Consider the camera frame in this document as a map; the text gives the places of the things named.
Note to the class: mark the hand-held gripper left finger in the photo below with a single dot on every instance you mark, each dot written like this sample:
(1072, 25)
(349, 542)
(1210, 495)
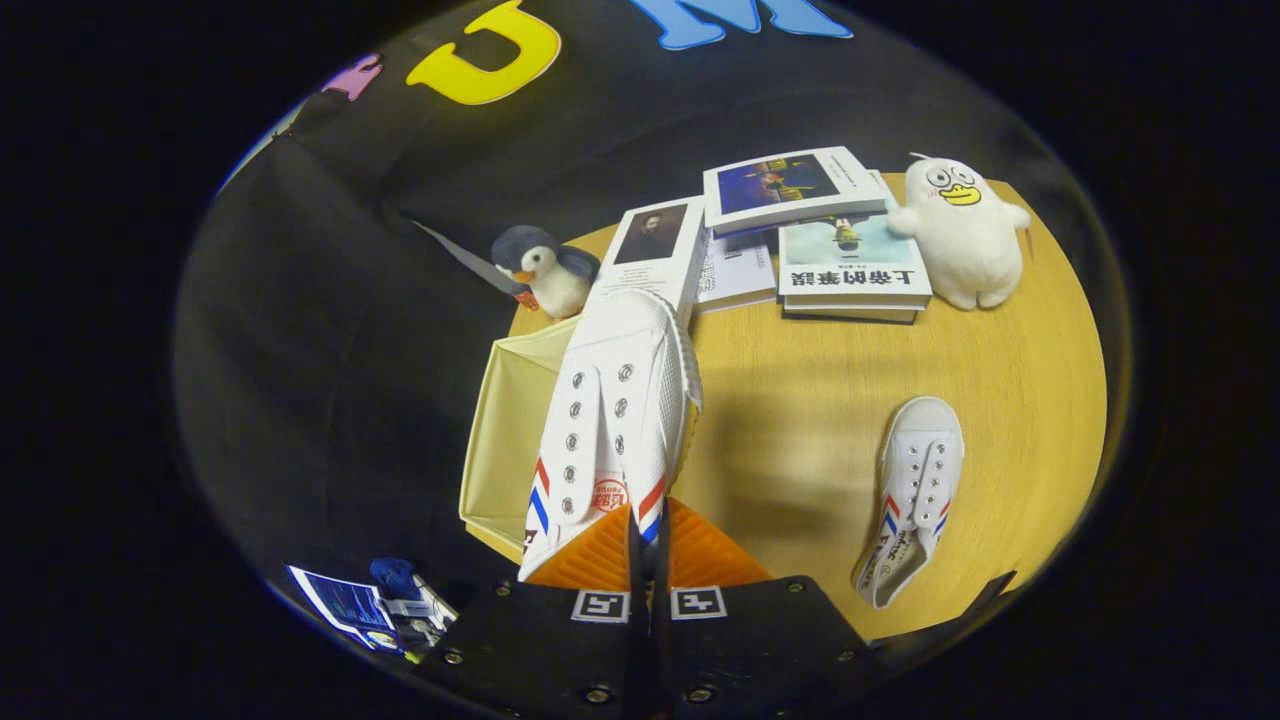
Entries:
(540, 650)

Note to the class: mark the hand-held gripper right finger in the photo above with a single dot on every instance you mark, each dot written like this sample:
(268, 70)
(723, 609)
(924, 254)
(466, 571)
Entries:
(760, 650)

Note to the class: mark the beige fabric storage box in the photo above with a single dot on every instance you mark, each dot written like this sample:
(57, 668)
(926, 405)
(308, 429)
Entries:
(505, 430)

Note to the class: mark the white striped canvas shoe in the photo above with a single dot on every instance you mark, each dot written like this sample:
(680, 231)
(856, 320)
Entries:
(915, 480)
(620, 400)

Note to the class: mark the small blue object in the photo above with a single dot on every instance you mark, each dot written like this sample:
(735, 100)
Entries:
(395, 577)

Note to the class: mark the blue lit screen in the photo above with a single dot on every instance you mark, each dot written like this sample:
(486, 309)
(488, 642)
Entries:
(340, 605)

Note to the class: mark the grey penguin plush toy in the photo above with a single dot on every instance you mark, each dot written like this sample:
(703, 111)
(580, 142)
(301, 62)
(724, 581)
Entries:
(555, 280)

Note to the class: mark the white printed booklet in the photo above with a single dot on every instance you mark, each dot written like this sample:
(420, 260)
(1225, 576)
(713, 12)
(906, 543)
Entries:
(738, 272)

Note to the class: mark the thick book pale blue cover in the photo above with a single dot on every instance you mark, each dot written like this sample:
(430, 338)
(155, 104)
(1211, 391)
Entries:
(855, 265)

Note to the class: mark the white book portrait cover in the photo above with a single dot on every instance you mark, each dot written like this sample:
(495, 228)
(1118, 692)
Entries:
(650, 250)

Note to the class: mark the white duck plush toy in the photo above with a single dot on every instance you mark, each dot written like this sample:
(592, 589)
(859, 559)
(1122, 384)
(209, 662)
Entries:
(965, 245)

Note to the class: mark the white book blue picture cover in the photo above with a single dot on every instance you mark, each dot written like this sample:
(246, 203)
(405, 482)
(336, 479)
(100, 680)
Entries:
(790, 190)

